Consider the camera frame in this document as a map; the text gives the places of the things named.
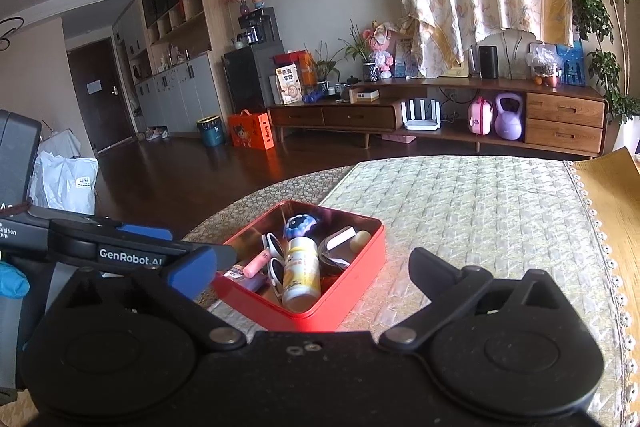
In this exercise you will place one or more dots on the potted orchid plant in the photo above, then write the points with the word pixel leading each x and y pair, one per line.
pixel 370 72

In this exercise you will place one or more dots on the orange gift box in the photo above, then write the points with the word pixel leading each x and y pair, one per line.
pixel 250 132

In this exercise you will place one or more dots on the blue picture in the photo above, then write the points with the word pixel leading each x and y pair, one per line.
pixel 571 64

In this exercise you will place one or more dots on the purple blue ball toy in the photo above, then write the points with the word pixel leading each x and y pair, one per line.
pixel 300 224

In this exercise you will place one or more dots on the tall green indoor tree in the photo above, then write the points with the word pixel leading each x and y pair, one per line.
pixel 595 17

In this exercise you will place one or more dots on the yellow wood-grain table mat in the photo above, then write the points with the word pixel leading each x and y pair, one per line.
pixel 615 197

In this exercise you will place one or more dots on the black coffee machine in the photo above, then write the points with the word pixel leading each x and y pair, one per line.
pixel 257 27

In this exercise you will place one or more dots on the black mini fridge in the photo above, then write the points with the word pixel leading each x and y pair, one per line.
pixel 245 77

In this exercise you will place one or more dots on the orange red box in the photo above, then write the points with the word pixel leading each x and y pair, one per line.
pixel 305 67

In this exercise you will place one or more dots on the person's left hand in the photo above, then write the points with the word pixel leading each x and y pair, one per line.
pixel 14 279

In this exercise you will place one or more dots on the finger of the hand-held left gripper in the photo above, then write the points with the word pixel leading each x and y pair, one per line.
pixel 225 254
pixel 150 232

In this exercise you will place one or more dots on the small potted green plant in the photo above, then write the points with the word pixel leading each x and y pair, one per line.
pixel 322 72

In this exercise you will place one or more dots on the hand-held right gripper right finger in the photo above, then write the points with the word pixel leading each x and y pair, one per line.
pixel 430 272

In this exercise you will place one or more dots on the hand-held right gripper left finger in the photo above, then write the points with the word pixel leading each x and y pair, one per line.
pixel 192 274

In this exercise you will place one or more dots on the red tin box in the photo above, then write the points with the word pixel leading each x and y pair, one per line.
pixel 350 292

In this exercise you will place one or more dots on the teal waste bin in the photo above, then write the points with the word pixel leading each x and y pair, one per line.
pixel 211 133

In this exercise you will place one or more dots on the clear plastic bag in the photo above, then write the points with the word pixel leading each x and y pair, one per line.
pixel 542 62

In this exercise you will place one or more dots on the dark teapot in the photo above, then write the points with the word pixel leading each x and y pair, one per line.
pixel 353 80

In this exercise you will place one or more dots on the white fan-shaped ornament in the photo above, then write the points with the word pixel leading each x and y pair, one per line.
pixel 517 52

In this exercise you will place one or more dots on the pastel printed board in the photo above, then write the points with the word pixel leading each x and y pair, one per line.
pixel 404 57

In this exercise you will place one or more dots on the pink doll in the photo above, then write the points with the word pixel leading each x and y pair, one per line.
pixel 382 52

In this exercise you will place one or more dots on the white planter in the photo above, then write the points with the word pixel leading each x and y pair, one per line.
pixel 627 134

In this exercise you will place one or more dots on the cream quilted table mat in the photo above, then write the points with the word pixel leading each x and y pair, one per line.
pixel 475 217

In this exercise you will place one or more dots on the printed snack box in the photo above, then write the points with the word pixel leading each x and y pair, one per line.
pixel 288 84

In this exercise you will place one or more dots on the pink toy case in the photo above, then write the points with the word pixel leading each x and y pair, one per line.
pixel 480 117

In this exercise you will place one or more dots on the pink tube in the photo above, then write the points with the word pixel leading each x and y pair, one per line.
pixel 257 263

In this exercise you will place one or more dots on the white router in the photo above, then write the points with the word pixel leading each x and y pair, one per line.
pixel 420 117

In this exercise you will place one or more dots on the small white box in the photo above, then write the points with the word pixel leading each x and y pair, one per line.
pixel 364 95

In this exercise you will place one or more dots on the wooden television cabinet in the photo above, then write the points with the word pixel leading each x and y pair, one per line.
pixel 565 112

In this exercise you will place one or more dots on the dark wooden door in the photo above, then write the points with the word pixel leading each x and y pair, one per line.
pixel 100 107

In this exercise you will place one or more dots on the white sunglasses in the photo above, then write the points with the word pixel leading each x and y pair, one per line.
pixel 274 244

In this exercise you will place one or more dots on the white bottle yellow label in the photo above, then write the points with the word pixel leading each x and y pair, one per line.
pixel 300 272

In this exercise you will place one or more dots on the purple kettlebell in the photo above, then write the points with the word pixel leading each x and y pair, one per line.
pixel 509 122

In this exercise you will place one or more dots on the cream egg-shaped object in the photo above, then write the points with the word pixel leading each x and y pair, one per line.
pixel 361 241

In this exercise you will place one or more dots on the small figurine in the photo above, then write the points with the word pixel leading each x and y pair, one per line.
pixel 257 2

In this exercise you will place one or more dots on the flat pink box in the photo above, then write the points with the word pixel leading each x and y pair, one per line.
pixel 398 139

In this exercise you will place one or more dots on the grey base cabinets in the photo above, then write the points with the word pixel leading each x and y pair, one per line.
pixel 190 87

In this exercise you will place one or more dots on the white plastic bags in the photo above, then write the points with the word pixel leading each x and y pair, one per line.
pixel 65 182

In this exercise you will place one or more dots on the black cylinder speaker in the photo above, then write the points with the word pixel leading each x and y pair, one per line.
pixel 488 63

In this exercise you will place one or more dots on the pair of shoes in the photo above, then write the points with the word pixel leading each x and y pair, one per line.
pixel 152 134

